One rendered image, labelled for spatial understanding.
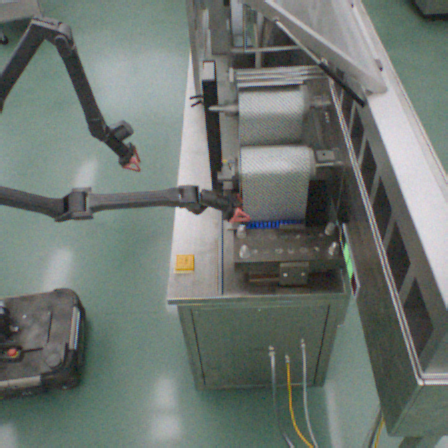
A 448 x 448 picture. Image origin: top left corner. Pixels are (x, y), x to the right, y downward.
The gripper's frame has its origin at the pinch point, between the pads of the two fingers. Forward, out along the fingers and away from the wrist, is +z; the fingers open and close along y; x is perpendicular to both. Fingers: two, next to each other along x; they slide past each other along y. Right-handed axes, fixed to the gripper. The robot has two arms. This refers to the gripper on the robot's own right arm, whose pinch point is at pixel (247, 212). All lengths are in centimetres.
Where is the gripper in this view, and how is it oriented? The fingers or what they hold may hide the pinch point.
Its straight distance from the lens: 177.0
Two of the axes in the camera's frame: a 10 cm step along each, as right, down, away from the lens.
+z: 8.8, 3.1, 3.6
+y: 0.2, 7.4, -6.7
